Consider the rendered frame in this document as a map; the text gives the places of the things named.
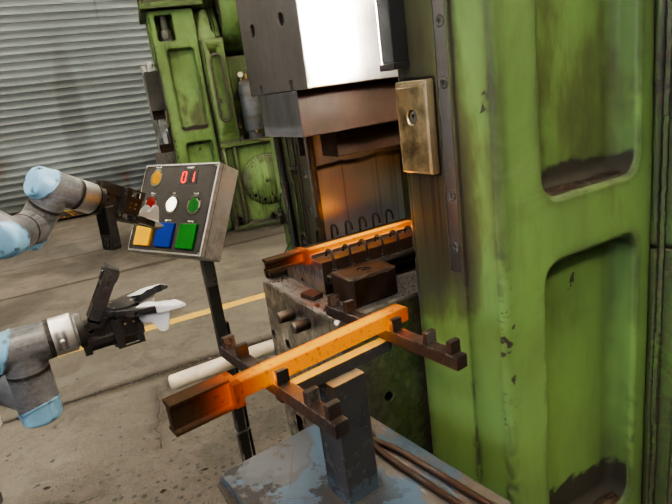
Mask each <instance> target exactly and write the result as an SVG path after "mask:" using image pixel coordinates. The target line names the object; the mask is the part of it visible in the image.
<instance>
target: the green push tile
mask: <svg viewBox="0 0 672 504"><path fill-rule="evenodd" d="M198 227H199V225H198V224H185V223H180V225H179V230H178V235H177V239H176V244H175V248H176V249H184V250H194V246H195V241H196V236H197V231H198Z"/></svg>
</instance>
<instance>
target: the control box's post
mask: <svg viewBox="0 0 672 504"><path fill-rule="evenodd" d="M199 261H200V266H201V270H202V275H203V280H204V285H205V287H206V292H207V297H208V302H209V306H210V311H211V316H212V321H213V325H214V330H215V335H216V340H217V345H218V349H219V354H220V357H222V353H221V348H220V347H221V346H223V345H222V340H221V337H223V336H226V335H228V331H227V326H226V321H225V316H224V312H223V307H222V302H221V297H220V292H219V287H218V280H217V275H216V270H215V265H214V262H213V261H203V260H199ZM227 372H228V373H229V374H231V375H232V376H233V375H235V374H236V371H235V368H233V369H231V370H228V371H227ZM232 416H233V421H234V425H235V429H236V430H237V432H240V431H242V430H245V429H247V425H246V420H245V415H244V410H243V407H241V408H239V409H237V408H235V410H233V411H232ZM236 435H237V434H236ZM237 439H238V444H239V449H240V454H241V459H242V462H244V461H246V460H248V459H249V458H251V457H253V455H252V450H251V445H250V440H249V435H248V431H247V432H244V433H242V434H240V435H237Z"/></svg>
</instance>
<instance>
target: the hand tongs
mask: <svg viewBox="0 0 672 504"><path fill-rule="evenodd" d="M372 435H373V442H374V449H375V451H376V452H377V453H379V454H380V455H381V456H382V457H383V458H384V459H385V460H386V461H388V462H389V463H390V464H392V465H393V466H394V467H396V468H397V469H399V470H400V471H402V472H403V473H405V474H406V475H408V476H409V477H411V478H412V479H414V480H415V481H417V482H418V483H420V484H422V485H423V486H425V487H426V488H428V489H429V490H431V491H432V492H434V493H435V494H437V495H438V496H440V497H441V498H443V499H444V500H446V501H447V502H449V503H450V504H465V503H464V502H462V501H461V500H459V499H457V498H456V497H454V496H453V495H451V494H450V493H448V492H446V491H445V490H443V489H442V488H440V487H439V486H437V485H435V484H434V483H432V482H431V481H429V480H428V479H426V478H425V477H423V476H421V475H420V474H418V473H417V472H415V471H414V470H412V469H411V468H409V467H407V466H406V465H404V464H403V463H401V462H400V461H398V460H397V459H395V458H394V457H393V456H391V455H390V454H389V453H388V452H386V451H385V450H384V449H383V448H382V447H384V448H386V449H388V450H391V451H393V452H395V453H397V454H399V455H401V456H403V457H405V458H406V459H408V460H410V461H411V462H413V463H415V464H416V465H418V466H420V467H421V468H423V469H424V470H426V471H428V472H429V473H431V474H433V475H434V476H436V477H437V478H439V479H441V480H442V481H444V482H446V483H447V484H449V485H450V486H452V487H454V488H455V489H457V490H458V491H460V492H462V493H463V494H465V495H467V496H468V497H470V498H471V499H473V500H475V501H476V502H478V503H479V504H495V503H493V502H492V501H490V500H488V499H487V498H485V497H483V496H482V495H480V494H478V493H477V492H475V491H473V490H472V489H470V488H468V487H467V486H465V485H463V484H462V483H460V482H459V481H457V480H455V479H454V478H452V477H450V476H449V475H447V474H445V473H444V472H442V471H440V470H439V469H437V468H435V467H434V466H432V465H430V464H429V463H427V462H425V461H424V460H422V459H420V458H419V457H417V456H415V455H413V454H412V453H410V452H408V451H406V450H405V449H403V448H401V447H399V446H396V445H394V444H392V443H390V442H387V441H385V440H382V439H379V438H376V435H375V432H374V431H372Z"/></svg>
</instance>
